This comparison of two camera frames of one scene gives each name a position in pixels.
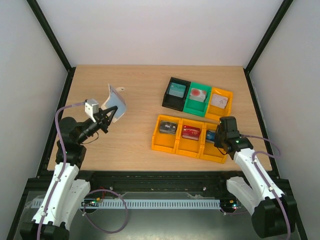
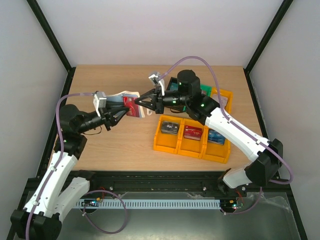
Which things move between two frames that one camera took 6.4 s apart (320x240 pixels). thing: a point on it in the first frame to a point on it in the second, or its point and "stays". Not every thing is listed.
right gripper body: (218, 139) to (158, 100)
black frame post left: (70, 70) stays
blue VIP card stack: (210, 136) stays
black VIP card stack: (168, 127) stays
